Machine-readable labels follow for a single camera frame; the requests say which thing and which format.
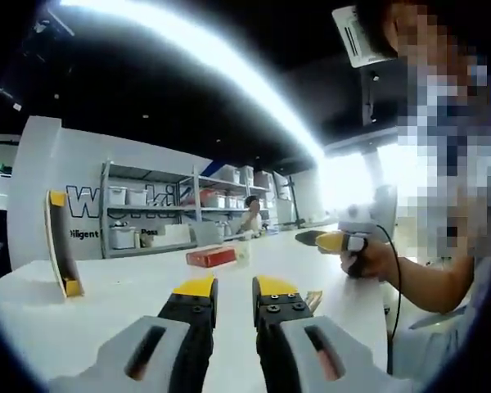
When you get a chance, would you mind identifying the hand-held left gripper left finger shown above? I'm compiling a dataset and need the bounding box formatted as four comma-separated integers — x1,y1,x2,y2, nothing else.
47,274,219,393

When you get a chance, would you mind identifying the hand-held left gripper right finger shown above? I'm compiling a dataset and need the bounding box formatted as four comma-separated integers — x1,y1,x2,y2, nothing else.
251,274,415,393

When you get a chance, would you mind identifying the white cup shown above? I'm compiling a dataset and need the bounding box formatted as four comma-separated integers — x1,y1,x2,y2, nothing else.
234,238,253,269

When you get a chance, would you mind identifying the person's right hand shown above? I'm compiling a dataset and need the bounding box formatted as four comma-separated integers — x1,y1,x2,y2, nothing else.
339,240,394,284

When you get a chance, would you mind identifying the black tripod stand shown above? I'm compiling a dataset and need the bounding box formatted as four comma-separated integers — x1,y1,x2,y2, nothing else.
286,178,304,227

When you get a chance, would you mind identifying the red flat box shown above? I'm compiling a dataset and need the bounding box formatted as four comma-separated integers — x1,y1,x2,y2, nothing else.
185,246,236,269

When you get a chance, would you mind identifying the grey metal shelf rack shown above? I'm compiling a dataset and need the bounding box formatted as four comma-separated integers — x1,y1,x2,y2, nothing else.
99,160,280,260

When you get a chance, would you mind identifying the yellow cardboard box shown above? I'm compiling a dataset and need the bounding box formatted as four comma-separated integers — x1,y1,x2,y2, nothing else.
44,188,85,298

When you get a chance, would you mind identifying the person's grey shirt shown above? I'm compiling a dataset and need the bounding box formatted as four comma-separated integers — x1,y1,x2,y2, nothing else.
391,249,491,393

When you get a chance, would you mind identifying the row of white storage bins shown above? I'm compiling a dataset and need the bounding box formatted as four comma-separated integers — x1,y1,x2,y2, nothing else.
106,165,272,251

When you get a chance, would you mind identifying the ceiling air conditioner unit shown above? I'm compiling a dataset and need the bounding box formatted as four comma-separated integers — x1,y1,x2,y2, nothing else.
331,3,399,69

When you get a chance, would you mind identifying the long ceiling light strip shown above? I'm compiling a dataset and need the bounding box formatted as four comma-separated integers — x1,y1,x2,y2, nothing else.
60,0,333,159

